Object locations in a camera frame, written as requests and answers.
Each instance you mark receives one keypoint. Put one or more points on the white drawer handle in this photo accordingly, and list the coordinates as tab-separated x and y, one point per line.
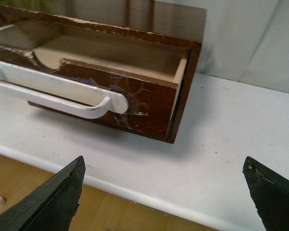
59	93

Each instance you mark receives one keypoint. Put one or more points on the brown wooden drawer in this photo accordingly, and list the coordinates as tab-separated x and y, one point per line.
148	74

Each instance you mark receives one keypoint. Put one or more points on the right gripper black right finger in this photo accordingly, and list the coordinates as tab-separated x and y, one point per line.
270	193

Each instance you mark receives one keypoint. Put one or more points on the dark wooden drawer cabinet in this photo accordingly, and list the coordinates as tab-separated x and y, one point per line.
149	20

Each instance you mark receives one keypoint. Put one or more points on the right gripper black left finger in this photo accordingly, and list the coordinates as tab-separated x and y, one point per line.
51	206

